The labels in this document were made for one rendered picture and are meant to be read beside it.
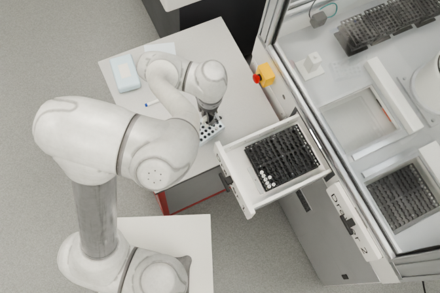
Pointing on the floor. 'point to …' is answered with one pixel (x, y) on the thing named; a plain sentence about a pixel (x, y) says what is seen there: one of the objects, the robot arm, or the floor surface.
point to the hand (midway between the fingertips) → (207, 120)
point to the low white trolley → (193, 197)
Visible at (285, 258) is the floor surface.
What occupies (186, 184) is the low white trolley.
